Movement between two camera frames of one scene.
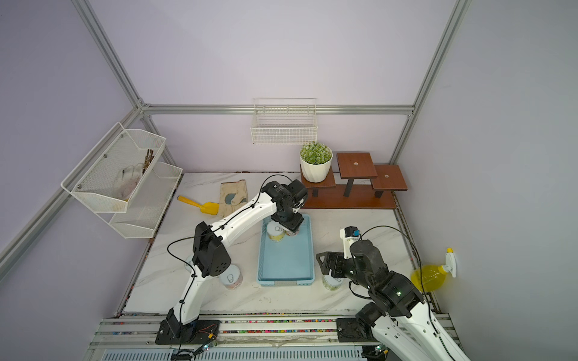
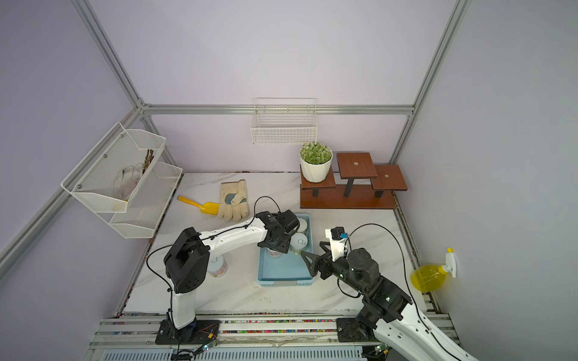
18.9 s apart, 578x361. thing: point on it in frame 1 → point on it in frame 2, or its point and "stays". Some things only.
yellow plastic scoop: x=208 y=207 stays
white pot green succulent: x=316 y=159 stays
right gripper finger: x=325 y=265 → x=311 y=256
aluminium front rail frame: x=134 y=338 stays
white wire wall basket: x=284 y=121 stays
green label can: x=331 y=283 → x=298 y=242
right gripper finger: x=329 y=258 → x=327 y=251
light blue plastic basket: x=289 y=262 stays
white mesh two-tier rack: x=122 y=180 stays
